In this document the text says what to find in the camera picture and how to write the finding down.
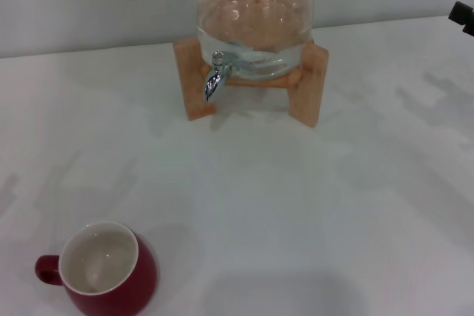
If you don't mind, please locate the chrome faucet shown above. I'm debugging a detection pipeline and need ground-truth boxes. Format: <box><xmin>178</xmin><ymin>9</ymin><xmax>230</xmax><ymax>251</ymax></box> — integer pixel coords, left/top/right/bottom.
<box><xmin>202</xmin><ymin>50</ymin><xmax>233</xmax><ymax>103</ymax></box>

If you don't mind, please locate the glass water dispenser jar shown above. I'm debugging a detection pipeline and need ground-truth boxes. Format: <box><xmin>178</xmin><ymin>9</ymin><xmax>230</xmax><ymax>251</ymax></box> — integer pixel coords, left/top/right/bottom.
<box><xmin>195</xmin><ymin>0</ymin><xmax>316</xmax><ymax>81</ymax></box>

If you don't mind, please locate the wooden dispenser stand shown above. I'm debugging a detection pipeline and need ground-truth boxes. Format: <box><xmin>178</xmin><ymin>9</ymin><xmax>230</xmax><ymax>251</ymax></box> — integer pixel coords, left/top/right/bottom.
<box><xmin>173</xmin><ymin>36</ymin><xmax>330</xmax><ymax>129</ymax></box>

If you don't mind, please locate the red ceramic cup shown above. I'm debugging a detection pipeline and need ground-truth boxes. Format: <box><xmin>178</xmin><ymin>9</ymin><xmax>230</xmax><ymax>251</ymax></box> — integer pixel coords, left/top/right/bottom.
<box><xmin>35</xmin><ymin>221</ymin><xmax>159</xmax><ymax>316</ymax></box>

